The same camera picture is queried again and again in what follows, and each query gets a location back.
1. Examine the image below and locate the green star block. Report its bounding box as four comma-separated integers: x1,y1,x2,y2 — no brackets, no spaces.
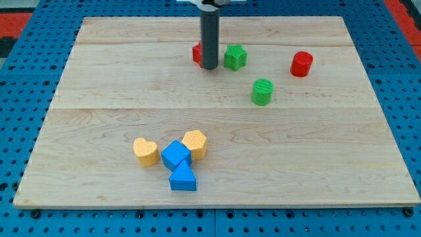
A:
224,44,247,71

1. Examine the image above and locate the yellow hexagon block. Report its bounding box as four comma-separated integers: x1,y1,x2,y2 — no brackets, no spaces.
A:
182,130,207,161

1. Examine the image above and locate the blue cube block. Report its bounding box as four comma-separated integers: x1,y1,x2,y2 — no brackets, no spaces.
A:
161,140,192,171

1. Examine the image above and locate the green cylinder block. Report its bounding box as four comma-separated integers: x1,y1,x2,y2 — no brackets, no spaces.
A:
251,78,274,106

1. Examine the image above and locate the blue triangle block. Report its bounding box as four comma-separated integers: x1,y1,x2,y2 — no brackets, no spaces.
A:
168,161,197,191

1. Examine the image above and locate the red block behind rod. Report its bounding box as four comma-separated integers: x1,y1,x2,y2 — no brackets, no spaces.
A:
192,41,203,68

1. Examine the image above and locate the yellow heart block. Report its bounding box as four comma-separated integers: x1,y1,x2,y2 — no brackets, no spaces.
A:
133,138,161,167

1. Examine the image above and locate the wooden board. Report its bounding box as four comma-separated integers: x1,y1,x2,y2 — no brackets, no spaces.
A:
13,16,420,210

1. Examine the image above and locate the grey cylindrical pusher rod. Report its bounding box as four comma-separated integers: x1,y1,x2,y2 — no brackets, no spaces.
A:
200,9,220,70

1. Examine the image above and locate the red cylinder block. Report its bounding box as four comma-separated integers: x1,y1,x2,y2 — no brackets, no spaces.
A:
290,51,313,77

